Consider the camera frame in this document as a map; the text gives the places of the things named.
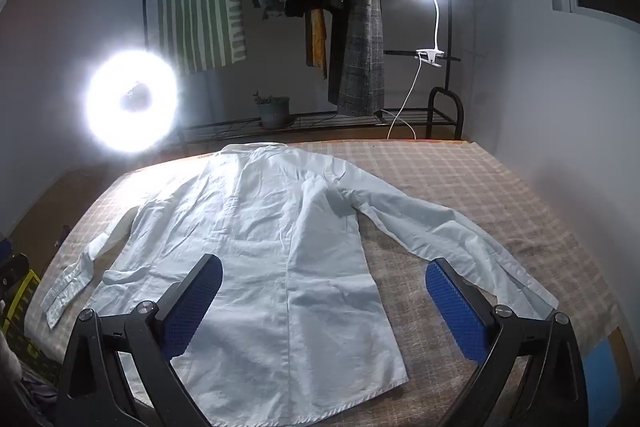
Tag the yellow scarf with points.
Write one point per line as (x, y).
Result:
(316, 37)

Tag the beige plaid blanket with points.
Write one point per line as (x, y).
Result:
(450, 177)

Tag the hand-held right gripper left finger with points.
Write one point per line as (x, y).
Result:
(192, 307)

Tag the black metal clothes rack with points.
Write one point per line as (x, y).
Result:
(442, 99)

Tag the yellow crate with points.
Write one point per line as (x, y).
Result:
(22, 297)

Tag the blue mat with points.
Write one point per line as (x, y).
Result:
(605, 377)

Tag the white long-sleeved shirt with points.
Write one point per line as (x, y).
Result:
(280, 232)

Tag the potted plant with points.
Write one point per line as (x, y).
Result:
(274, 112)

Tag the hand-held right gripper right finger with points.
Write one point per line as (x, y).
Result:
(457, 312)

